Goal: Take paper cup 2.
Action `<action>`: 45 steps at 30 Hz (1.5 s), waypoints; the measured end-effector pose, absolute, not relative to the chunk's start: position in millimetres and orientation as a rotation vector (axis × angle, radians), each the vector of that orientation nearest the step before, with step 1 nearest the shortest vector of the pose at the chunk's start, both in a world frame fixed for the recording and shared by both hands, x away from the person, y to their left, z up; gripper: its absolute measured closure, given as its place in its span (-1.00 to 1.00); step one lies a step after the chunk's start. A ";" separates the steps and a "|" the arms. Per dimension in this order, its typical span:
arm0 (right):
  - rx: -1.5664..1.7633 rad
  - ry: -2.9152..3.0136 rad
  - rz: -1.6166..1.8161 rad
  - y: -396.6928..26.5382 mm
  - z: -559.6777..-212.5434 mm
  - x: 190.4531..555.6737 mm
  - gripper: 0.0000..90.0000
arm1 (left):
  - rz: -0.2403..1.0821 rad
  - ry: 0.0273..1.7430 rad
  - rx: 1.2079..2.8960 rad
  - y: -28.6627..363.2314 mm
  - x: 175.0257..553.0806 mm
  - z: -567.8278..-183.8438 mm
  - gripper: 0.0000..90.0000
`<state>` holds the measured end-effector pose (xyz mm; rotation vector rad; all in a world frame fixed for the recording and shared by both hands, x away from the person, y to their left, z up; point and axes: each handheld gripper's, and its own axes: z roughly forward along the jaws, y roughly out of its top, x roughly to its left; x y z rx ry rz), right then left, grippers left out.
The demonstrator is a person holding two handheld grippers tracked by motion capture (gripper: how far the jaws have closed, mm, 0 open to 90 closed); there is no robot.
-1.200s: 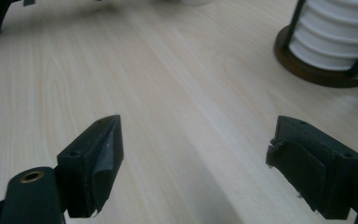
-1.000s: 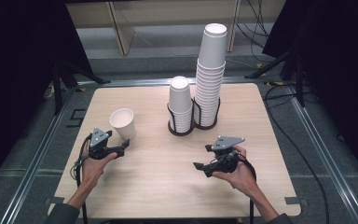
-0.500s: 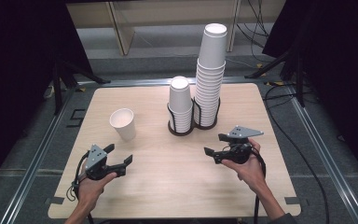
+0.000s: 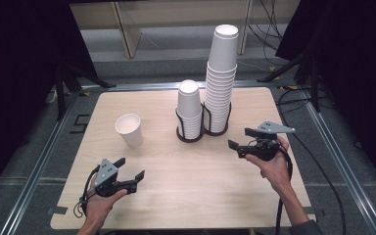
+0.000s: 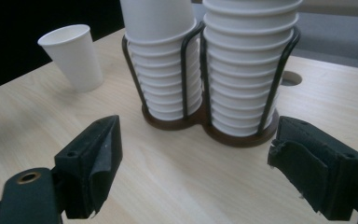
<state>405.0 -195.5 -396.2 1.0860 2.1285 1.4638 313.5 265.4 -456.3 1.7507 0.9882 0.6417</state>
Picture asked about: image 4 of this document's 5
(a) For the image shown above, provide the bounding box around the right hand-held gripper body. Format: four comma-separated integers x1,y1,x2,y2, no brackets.
237,120,297,162

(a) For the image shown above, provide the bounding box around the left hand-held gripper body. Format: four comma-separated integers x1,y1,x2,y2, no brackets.
92,158,137,198

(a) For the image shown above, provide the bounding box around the single white paper cup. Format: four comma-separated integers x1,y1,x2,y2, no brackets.
115,113,144,148

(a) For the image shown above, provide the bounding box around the black wire cup holder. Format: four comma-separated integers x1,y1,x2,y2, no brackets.
175,101,233,144

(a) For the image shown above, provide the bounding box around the short stack of white cups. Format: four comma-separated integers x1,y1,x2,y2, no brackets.
175,79,205,141

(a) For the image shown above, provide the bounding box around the person's left hand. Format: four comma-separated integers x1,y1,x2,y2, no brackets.
86,174,128,226

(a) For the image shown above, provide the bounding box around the person's right hand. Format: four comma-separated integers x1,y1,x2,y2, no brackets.
245,136,292,194

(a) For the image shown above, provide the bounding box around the black metal stand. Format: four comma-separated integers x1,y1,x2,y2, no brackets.
54,62,118,121
257,48,321,114

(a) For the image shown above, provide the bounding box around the tall stack of white cups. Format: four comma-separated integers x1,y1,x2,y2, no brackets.
203,23,240,134

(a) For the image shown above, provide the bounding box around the black curtain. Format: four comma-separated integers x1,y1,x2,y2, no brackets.
0,0,100,205
274,0,376,199

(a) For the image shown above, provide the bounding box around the beige wooden shelf unit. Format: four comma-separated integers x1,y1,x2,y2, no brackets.
69,0,302,61

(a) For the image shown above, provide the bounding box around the left hand-held gripper cable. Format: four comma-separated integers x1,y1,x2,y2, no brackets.
72,164,101,219

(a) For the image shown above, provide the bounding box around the hand-held gripper cable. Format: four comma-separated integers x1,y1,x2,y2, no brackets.
274,143,294,235
72,164,101,219

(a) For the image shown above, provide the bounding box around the aluminium floor rail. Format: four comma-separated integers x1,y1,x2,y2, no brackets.
300,87,376,235
0,88,83,235

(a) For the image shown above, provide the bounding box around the long black floor cable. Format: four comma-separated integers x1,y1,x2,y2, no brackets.
275,86,347,235

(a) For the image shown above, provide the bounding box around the right hand-held gripper cable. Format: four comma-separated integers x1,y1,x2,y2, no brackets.
274,143,294,235

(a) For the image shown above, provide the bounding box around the tangle of thin black cables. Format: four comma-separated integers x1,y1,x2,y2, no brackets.
248,0,286,67

